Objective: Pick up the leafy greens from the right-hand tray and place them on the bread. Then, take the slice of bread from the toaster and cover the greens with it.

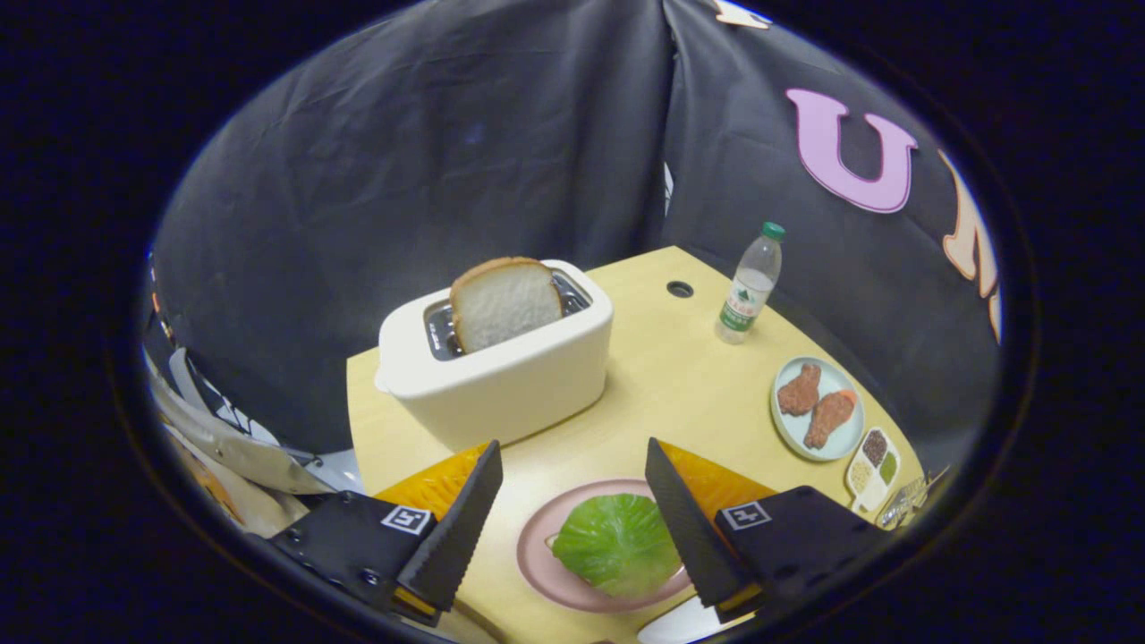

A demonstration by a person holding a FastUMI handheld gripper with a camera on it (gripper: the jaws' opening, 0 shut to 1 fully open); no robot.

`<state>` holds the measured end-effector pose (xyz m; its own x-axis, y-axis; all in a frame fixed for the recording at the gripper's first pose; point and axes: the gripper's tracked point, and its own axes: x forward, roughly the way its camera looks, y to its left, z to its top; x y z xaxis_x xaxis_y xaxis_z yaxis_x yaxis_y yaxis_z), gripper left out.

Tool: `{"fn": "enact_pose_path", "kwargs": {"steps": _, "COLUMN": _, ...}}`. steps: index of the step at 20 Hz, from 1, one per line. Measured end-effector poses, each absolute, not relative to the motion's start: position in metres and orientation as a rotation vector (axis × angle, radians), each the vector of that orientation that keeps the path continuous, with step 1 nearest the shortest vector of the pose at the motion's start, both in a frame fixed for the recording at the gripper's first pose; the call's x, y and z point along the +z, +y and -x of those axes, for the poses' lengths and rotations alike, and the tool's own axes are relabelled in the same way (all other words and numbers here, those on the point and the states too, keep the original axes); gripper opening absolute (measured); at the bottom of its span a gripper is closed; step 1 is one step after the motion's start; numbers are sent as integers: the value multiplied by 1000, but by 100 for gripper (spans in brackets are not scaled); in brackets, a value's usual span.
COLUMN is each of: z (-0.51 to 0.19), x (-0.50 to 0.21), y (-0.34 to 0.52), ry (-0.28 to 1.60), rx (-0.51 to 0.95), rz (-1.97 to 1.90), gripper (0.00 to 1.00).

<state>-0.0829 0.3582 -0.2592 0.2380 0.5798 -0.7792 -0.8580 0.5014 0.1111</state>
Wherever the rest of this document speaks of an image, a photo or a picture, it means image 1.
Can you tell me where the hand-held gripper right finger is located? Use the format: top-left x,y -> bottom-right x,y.
643,436 -> 896,626

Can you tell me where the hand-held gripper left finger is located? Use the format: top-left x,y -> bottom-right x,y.
267,438 -> 505,628

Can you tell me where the green lettuce leaf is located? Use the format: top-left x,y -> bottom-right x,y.
550,492 -> 683,599

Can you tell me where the plain white bread slice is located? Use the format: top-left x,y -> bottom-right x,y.
448,256 -> 565,355

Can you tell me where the pink plate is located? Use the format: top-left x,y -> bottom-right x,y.
515,478 -> 695,615

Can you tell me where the white plate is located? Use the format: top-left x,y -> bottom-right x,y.
636,594 -> 744,644

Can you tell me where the white toaster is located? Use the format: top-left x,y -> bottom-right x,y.
373,258 -> 615,453

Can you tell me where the brown meat piece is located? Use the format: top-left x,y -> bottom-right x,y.
776,362 -> 823,418
801,388 -> 858,451

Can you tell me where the white divided grain dish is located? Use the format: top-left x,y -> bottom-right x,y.
844,426 -> 902,516

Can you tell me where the clear utensil holder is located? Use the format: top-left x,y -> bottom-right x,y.
876,465 -> 950,531

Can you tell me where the light green plate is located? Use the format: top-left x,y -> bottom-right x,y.
769,355 -> 867,463

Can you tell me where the person's beige jacket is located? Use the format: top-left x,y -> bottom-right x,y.
143,259 -> 364,539

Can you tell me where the clear plastic water bottle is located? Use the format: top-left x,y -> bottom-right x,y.
713,220 -> 787,346

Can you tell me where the black backdrop cloth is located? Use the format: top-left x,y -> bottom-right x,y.
146,0 -> 1005,477

